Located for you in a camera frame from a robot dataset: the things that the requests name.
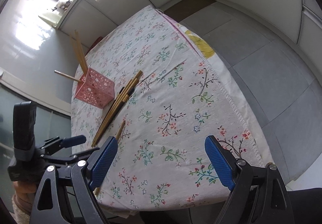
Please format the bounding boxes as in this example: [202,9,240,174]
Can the wooden chopstick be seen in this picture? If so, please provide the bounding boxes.
[97,73,140,139]
[69,34,80,65]
[91,69,144,148]
[74,30,88,75]
[116,120,126,141]
[93,77,138,144]
[54,70,82,83]

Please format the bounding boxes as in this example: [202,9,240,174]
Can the black chopstick gold band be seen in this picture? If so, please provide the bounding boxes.
[110,86,126,112]
[116,86,135,110]

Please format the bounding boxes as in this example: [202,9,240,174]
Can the person's left hand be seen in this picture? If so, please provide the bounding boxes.
[13,181,37,200]

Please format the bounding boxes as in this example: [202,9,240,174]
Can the pink perforated utensil holder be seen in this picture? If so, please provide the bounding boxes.
[74,67,115,109]

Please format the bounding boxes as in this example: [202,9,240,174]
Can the floral tablecloth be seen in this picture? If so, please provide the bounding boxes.
[86,6,272,217]

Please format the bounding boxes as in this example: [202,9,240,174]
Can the dark floor mat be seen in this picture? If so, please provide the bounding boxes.
[164,0,216,22]

